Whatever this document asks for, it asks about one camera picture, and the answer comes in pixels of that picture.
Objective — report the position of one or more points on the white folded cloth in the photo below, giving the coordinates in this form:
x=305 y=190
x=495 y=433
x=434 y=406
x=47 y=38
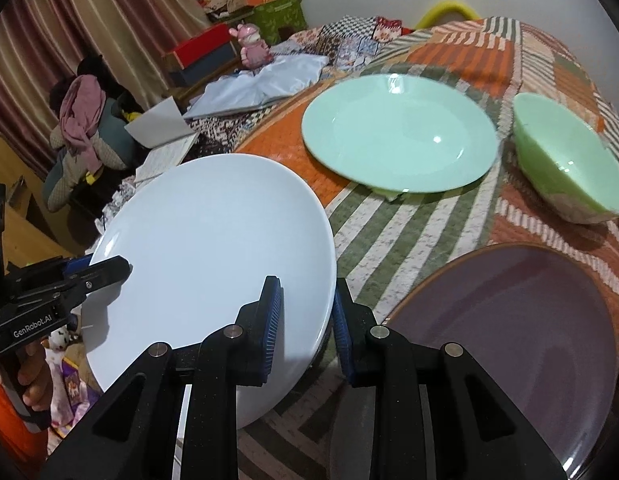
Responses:
x=269 y=85

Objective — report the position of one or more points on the purple printed packet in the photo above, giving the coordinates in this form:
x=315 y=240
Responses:
x=76 y=385

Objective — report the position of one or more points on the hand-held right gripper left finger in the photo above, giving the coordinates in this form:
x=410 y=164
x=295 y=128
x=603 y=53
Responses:
x=270 y=330

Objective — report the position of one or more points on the orange striped patchwork blanket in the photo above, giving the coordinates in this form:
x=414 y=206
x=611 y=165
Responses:
x=414 y=220

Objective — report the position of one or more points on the mint green plate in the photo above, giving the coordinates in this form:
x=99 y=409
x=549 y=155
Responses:
x=389 y=135

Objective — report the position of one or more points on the white plate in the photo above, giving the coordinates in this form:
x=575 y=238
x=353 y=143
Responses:
x=204 y=260

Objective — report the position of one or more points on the person's left hand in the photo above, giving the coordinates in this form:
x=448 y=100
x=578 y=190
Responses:
x=36 y=380

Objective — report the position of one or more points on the black cloth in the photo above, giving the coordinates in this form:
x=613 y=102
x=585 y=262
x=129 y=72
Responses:
x=96 y=67

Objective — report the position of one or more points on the wooden furniture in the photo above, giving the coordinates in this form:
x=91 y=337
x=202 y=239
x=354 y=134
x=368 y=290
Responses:
x=24 y=240

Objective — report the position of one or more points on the striped curtain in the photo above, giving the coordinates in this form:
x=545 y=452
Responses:
x=89 y=20

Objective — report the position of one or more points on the green box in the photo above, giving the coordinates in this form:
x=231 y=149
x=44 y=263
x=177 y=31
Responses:
x=282 y=15

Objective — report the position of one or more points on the red box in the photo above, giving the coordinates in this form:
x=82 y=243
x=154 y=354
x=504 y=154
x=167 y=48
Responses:
x=202 y=45

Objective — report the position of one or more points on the dark grey box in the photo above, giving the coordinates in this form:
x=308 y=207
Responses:
x=209 y=67

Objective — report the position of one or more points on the open white notebook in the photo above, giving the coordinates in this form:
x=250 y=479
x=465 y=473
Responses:
x=157 y=125

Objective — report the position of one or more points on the purple plate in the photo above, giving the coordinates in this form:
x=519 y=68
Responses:
x=514 y=335

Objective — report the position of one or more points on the pink cloth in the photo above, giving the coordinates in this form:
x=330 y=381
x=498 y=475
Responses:
x=79 y=110

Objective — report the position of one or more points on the yellow hoop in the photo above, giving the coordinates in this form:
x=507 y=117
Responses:
x=447 y=5

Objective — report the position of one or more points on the large green bowl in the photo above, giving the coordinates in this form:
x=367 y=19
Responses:
x=549 y=160

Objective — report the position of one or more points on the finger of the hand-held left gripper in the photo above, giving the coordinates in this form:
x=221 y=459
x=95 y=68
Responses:
x=78 y=266
x=109 y=272

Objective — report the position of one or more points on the pink pig toy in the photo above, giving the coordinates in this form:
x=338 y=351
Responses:
x=252 y=45

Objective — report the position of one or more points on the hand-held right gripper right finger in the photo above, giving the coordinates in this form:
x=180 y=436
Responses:
x=343 y=335

